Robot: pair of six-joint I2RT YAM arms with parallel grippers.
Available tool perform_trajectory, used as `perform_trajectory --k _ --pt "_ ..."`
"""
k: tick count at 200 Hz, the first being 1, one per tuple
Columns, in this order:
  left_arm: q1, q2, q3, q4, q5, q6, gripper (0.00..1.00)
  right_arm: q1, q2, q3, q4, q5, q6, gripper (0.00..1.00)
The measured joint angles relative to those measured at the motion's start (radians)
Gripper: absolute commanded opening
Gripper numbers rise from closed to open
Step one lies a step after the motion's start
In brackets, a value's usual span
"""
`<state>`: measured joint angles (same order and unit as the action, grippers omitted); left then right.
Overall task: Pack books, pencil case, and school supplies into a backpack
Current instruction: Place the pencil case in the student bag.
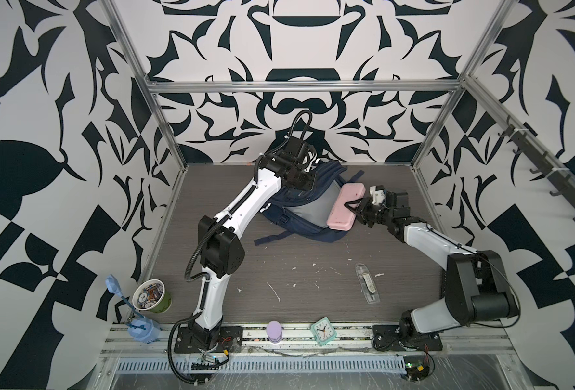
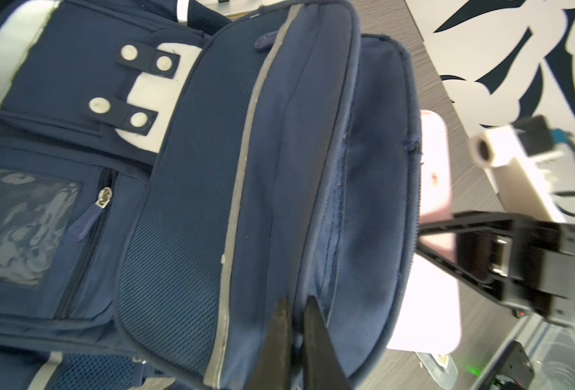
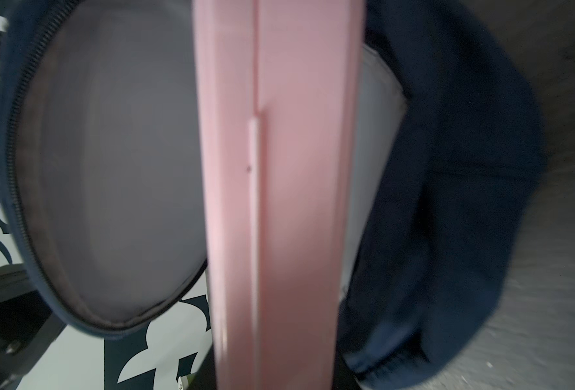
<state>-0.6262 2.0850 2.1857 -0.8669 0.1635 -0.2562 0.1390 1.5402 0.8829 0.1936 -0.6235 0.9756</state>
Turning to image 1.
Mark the small circuit board right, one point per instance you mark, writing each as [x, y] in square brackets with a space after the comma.
[416, 371]

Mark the clear plastic bag with eraser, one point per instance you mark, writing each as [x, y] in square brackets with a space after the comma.
[367, 284]

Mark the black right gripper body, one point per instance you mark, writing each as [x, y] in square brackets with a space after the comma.
[369, 213]

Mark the white slotted cable duct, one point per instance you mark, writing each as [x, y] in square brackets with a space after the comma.
[278, 365]

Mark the pink pencil case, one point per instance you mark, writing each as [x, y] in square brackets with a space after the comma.
[342, 215]

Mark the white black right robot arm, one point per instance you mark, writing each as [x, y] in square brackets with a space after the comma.
[476, 288]

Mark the small circuit board left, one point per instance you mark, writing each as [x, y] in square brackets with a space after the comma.
[208, 363]

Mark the small circuit board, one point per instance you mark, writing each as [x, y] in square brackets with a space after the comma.
[208, 363]
[416, 371]

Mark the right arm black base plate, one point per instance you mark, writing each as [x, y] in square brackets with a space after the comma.
[391, 338]

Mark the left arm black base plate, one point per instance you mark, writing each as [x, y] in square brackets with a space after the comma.
[191, 340]

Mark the light blue water bottle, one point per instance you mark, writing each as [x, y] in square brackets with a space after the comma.
[140, 328]

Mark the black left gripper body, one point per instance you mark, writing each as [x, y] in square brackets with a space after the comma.
[302, 181]

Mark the purple small bottle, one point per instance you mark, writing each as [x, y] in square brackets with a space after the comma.
[274, 331]

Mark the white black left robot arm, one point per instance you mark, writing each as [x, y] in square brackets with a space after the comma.
[219, 252]

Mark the navy blue school backpack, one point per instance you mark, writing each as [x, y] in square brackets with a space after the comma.
[305, 213]

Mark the teal small alarm clock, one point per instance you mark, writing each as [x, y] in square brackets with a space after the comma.
[323, 331]

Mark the green paper cup with items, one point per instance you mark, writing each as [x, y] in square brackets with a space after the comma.
[152, 296]

